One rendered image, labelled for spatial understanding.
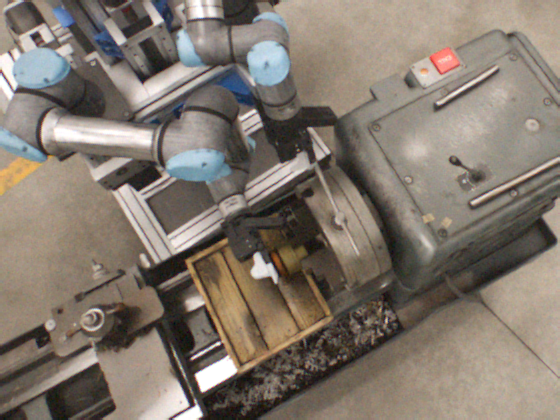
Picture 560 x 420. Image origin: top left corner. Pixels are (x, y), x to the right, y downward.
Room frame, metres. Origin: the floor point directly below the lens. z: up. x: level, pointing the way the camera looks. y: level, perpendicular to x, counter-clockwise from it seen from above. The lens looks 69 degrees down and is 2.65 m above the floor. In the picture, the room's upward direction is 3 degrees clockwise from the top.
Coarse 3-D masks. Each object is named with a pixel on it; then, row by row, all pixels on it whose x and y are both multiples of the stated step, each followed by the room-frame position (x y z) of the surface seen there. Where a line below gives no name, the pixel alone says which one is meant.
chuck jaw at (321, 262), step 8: (312, 256) 0.31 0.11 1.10; (320, 256) 0.31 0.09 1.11; (328, 256) 0.31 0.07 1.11; (304, 264) 0.29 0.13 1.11; (312, 264) 0.29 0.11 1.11; (320, 264) 0.29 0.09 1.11; (328, 264) 0.29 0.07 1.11; (336, 264) 0.29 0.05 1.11; (312, 272) 0.27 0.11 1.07; (320, 272) 0.27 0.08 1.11; (328, 272) 0.27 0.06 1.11; (336, 272) 0.27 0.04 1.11; (328, 280) 0.25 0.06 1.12; (336, 280) 0.25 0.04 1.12; (344, 280) 0.25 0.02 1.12; (336, 288) 0.23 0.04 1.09
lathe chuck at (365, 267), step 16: (320, 192) 0.45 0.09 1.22; (336, 192) 0.45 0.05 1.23; (320, 208) 0.40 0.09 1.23; (320, 224) 0.36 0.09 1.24; (352, 224) 0.37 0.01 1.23; (336, 240) 0.33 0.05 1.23; (368, 240) 0.33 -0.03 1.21; (336, 256) 0.29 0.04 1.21; (352, 256) 0.30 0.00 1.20; (368, 256) 0.30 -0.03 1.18; (352, 272) 0.26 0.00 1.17; (368, 272) 0.27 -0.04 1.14; (352, 288) 0.24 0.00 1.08
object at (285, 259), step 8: (288, 240) 0.35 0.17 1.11; (280, 248) 0.32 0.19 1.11; (288, 248) 0.32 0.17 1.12; (296, 248) 0.33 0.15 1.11; (304, 248) 0.33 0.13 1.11; (272, 256) 0.30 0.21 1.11; (280, 256) 0.30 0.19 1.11; (288, 256) 0.30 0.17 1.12; (296, 256) 0.30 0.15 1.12; (304, 256) 0.31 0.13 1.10; (272, 264) 0.28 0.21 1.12; (280, 264) 0.28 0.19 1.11; (288, 264) 0.28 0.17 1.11; (296, 264) 0.29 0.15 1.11; (280, 272) 0.26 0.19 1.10; (288, 272) 0.27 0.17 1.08
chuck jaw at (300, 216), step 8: (304, 192) 0.46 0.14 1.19; (312, 192) 0.45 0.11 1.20; (296, 200) 0.44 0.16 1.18; (304, 200) 0.44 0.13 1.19; (296, 208) 0.41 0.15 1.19; (304, 208) 0.41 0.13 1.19; (296, 216) 0.39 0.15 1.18; (304, 216) 0.40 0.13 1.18; (312, 216) 0.40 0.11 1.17; (296, 224) 0.38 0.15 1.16; (304, 224) 0.38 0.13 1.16; (312, 224) 0.38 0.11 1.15; (288, 232) 0.37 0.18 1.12; (296, 232) 0.36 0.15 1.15; (304, 232) 0.36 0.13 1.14; (312, 232) 0.37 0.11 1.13; (296, 240) 0.34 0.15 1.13; (304, 240) 0.35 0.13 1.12
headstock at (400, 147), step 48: (480, 48) 0.87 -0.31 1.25; (528, 48) 0.87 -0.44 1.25; (432, 96) 0.72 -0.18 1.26; (480, 96) 0.72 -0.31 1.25; (528, 96) 0.73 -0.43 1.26; (336, 144) 0.61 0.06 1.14; (384, 144) 0.57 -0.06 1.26; (432, 144) 0.58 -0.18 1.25; (480, 144) 0.59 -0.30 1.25; (528, 144) 0.59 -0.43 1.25; (384, 192) 0.45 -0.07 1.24; (432, 192) 0.45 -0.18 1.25; (480, 192) 0.46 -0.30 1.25; (528, 192) 0.47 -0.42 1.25; (432, 240) 0.33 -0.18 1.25; (480, 240) 0.39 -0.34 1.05
